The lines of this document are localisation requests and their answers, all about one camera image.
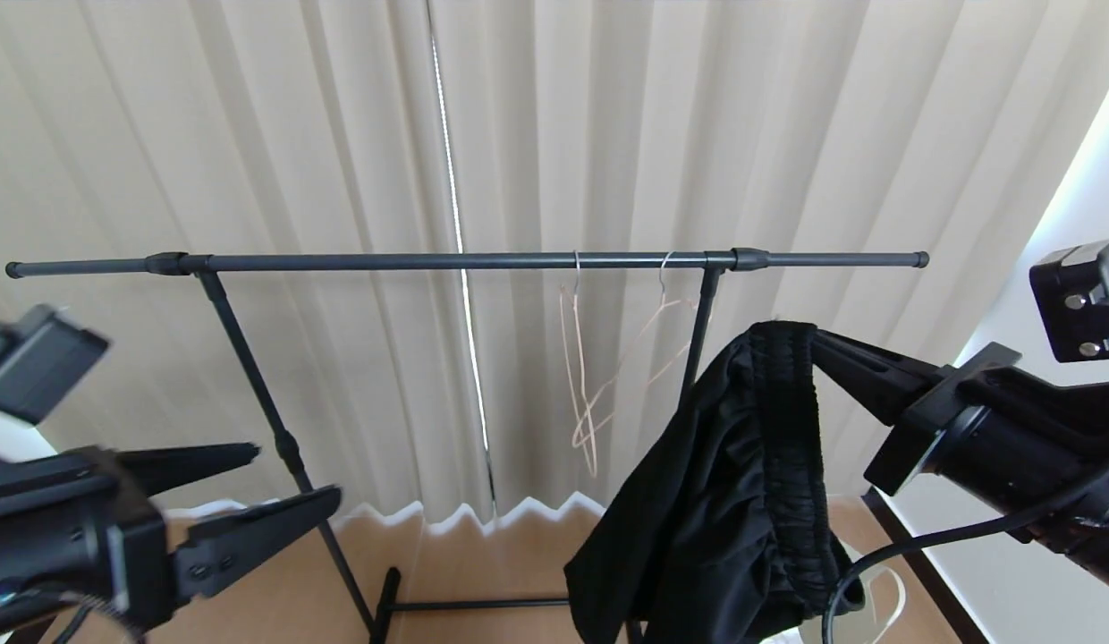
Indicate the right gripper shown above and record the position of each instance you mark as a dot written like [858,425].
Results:
[984,429]

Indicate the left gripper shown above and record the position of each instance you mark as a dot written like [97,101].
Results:
[71,528]

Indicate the black shorts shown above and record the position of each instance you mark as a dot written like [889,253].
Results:
[724,501]

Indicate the pink clothes hanger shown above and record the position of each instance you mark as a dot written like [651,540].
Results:
[576,268]
[667,264]

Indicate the white laundry basket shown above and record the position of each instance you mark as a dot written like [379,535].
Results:
[899,597]

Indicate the black clothes rack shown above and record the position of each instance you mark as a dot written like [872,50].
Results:
[429,261]

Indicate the beige curtain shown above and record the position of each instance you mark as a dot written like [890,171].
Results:
[250,134]

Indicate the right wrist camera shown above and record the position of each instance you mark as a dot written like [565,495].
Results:
[1082,295]

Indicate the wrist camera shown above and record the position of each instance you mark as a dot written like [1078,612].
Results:
[1082,295]
[36,362]

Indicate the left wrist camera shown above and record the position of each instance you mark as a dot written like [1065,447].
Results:
[36,362]

